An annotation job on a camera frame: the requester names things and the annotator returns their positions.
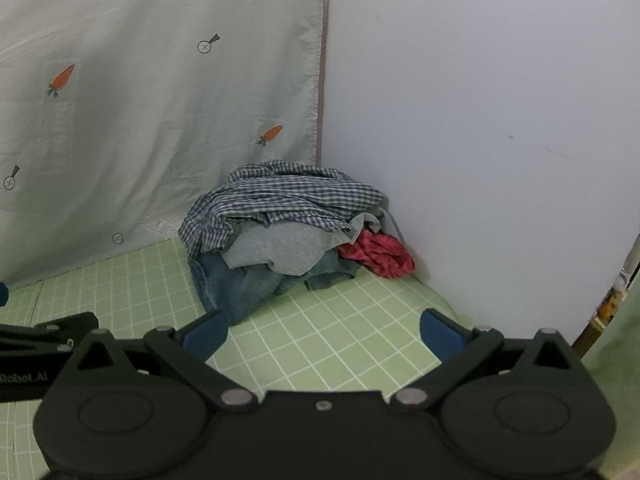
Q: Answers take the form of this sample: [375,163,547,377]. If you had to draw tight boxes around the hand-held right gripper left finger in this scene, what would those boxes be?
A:
[69,308,261,414]

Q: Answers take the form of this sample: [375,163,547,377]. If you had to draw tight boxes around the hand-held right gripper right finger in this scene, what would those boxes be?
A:
[391,308,584,412]

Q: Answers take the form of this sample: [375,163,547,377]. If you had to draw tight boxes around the blue white checked shirt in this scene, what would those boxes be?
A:
[179,160,390,259]

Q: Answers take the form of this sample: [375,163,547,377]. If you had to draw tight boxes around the blue denim jeans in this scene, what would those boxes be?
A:
[189,250,282,326]

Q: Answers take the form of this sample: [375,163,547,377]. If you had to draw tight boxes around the red patterned garment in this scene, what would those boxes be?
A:
[337,230,416,280]

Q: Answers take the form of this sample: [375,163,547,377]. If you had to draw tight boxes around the light grey garment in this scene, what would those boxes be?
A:
[222,205,406,277]

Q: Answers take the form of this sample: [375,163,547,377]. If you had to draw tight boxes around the dark green garment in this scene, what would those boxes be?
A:
[272,250,359,294]

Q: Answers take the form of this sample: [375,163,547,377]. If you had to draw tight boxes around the plain green cloth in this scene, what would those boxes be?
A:
[581,280,640,480]

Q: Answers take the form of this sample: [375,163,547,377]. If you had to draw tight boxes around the white pipe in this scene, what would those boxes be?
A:
[619,234,640,292]

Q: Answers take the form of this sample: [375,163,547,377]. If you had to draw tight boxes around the carrot printed pale curtain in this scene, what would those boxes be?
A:
[0,0,332,292]

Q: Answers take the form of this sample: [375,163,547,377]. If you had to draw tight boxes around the brown wooden post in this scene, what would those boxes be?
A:
[572,287,627,359]

